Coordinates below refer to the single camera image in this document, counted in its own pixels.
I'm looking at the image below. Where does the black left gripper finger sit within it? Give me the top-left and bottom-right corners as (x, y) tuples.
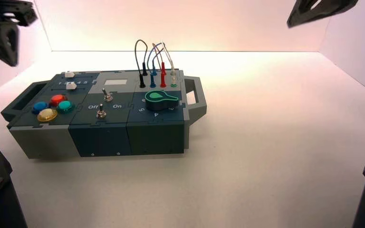
(0, 0), (38, 27)
(0, 23), (19, 67)

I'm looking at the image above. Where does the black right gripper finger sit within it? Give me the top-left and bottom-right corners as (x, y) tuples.
(287, 0), (359, 29)

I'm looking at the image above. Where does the yellow round push button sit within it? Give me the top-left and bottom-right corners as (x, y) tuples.
(37, 108), (58, 123)

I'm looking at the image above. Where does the blue round push button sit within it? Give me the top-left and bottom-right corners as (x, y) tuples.
(32, 101), (49, 114)

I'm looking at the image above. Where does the red round push button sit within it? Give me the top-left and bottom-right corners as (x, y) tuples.
(49, 94), (67, 108)

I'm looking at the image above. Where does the teal round push button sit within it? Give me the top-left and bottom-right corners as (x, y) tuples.
(56, 100), (76, 114)

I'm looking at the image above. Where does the white rectangular display window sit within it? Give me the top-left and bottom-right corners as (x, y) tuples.
(104, 79), (128, 86)

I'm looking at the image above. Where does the green pointer rotary knob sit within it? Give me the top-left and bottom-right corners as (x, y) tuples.
(144, 90), (179, 112)

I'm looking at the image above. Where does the dark modular control box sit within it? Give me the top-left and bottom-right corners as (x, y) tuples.
(0, 69), (208, 160)

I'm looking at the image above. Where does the black jumper cable with plugs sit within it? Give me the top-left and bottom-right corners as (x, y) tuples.
(134, 39), (149, 89)

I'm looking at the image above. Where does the white jumper cable with plugs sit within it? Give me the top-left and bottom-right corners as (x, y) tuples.
(162, 42), (178, 88)

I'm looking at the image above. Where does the blue jumper cable with plugs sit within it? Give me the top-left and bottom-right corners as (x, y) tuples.
(146, 42), (165, 88)

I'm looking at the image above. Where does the red jumper cable with plugs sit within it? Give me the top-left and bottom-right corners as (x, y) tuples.
(152, 43), (167, 88)

